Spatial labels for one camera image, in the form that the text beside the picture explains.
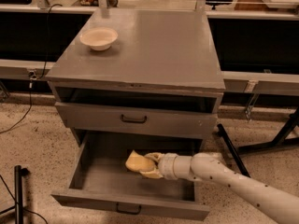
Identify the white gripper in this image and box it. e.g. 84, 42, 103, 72
140, 152, 192, 180

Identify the yellow sponge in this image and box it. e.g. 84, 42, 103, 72
125, 150, 155, 172

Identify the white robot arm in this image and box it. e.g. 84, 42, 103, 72
141, 153, 299, 224

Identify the open grey lower drawer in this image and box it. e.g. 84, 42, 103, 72
52, 132, 209, 221

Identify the grey drawer cabinet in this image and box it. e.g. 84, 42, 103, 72
47, 8, 225, 143

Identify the black stand base right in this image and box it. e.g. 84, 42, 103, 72
216, 105, 299, 179

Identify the black stand base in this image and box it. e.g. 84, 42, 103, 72
216, 105, 299, 179
0, 165, 50, 224

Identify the black stand base left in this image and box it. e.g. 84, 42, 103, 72
0, 165, 50, 224

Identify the white bowl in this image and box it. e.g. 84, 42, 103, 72
79, 27, 118, 51

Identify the black lower drawer handle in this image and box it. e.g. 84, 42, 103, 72
116, 203, 142, 215

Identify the black drawer handle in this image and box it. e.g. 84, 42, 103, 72
121, 114, 148, 124
116, 203, 142, 215

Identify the black upper drawer handle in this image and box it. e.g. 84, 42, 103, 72
121, 114, 148, 124

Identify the black power cable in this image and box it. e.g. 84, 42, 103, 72
0, 3, 64, 135

